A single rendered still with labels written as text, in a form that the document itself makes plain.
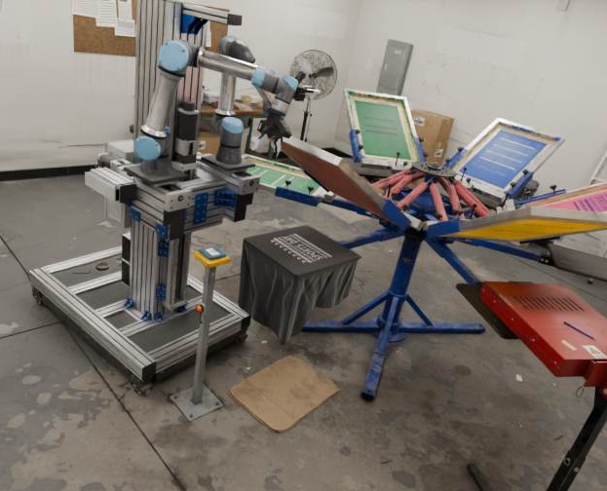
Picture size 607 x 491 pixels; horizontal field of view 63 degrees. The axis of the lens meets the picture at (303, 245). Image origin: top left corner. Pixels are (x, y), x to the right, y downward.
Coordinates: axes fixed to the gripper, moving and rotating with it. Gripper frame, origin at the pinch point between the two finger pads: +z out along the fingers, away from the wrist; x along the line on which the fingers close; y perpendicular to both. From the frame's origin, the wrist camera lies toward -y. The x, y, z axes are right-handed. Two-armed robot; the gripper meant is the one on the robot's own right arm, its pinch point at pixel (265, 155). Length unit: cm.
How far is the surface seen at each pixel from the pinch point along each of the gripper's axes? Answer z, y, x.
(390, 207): 3, -30, -66
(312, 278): 49, -22, -39
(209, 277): 67, 10, -4
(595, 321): 11, -131, -96
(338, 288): 55, -21, -67
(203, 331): 98, 10, -13
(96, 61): 0, 380, -87
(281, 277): 55, -11, -30
